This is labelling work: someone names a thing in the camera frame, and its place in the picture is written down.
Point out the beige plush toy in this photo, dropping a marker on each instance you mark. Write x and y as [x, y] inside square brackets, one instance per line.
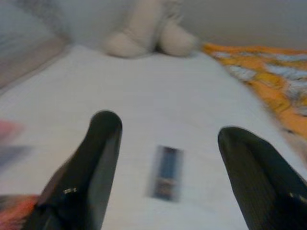
[139, 28]

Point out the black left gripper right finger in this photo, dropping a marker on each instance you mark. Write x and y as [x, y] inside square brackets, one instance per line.
[263, 187]

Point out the orange yellow cartoon blanket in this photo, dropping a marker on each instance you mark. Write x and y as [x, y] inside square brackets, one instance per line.
[275, 91]

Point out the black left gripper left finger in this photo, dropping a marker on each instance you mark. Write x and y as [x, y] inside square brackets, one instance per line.
[84, 179]

